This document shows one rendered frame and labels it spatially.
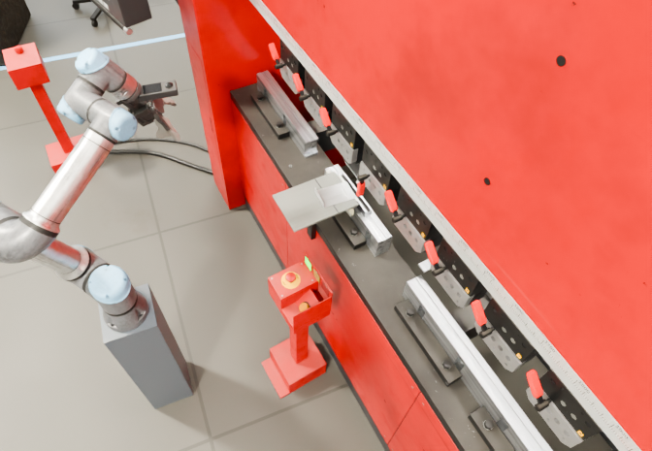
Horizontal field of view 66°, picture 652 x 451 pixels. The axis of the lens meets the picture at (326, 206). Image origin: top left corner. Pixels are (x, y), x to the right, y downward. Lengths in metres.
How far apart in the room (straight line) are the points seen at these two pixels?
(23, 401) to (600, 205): 2.52
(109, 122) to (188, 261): 1.64
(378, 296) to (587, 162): 1.01
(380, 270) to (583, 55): 1.15
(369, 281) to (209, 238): 1.40
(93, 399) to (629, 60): 2.46
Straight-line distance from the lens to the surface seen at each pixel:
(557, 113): 0.95
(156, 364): 2.15
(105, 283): 1.74
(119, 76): 1.50
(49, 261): 1.69
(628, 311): 1.03
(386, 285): 1.79
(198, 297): 2.78
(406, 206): 1.46
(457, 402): 1.68
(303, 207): 1.80
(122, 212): 3.20
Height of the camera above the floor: 2.42
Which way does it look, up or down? 52 degrees down
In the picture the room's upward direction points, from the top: 4 degrees clockwise
